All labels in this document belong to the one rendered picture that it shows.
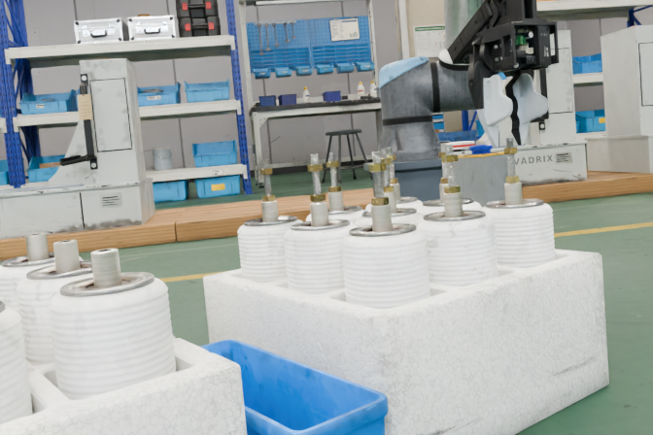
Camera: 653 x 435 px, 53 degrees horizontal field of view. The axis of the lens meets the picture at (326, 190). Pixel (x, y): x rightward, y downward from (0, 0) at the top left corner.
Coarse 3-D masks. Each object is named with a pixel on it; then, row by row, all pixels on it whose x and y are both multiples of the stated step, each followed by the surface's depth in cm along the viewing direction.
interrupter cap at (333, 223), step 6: (300, 222) 85; (306, 222) 86; (330, 222) 84; (336, 222) 83; (342, 222) 82; (348, 222) 82; (294, 228) 81; (300, 228) 80; (306, 228) 79; (312, 228) 79; (318, 228) 79; (324, 228) 79; (330, 228) 79
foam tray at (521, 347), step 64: (576, 256) 85; (256, 320) 83; (320, 320) 72; (384, 320) 63; (448, 320) 69; (512, 320) 75; (576, 320) 83; (384, 384) 64; (448, 384) 69; (512, 384) 75; (576, 384) 83
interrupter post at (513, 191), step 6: (504, 186) 87; (510, 186) 86; (516, 186) 86; (510, 192) 86; (516, 192) 86; (510, 198) 87; (516, 198) 86; (522, 198) 87; (510, 204) 87; (516, 204) 86
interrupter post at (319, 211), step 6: (312, 204) 82; (318, 204) 82; (324, 204) 82; (312, 210) 82; (318, 210) 82; (324, 210) 82; (312, 216) 82; (318, 216) 82; (324, 216) 82; (312, 222) 82; (318, 222) 82; (324, 222) 82
